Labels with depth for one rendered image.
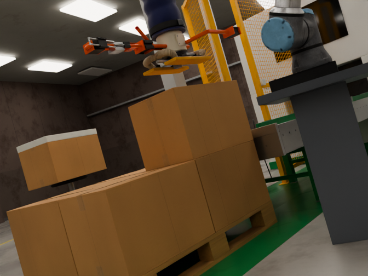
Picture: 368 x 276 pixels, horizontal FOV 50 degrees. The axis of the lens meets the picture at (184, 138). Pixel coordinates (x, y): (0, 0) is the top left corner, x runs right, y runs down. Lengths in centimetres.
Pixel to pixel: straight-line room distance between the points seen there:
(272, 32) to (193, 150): 74
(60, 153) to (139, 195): 182
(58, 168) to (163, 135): 146
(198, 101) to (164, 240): 81
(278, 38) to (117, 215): 102
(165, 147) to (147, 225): 57
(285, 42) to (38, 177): 251
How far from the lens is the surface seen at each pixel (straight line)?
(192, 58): 243
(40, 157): 358
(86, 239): 193
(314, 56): 197
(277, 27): 181
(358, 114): 392
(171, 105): 216
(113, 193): 173
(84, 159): 371
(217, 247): 216
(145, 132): 233
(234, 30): 260
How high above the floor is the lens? 63
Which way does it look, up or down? 1 degrees up
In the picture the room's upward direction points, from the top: 16 degrees counter-clockwise
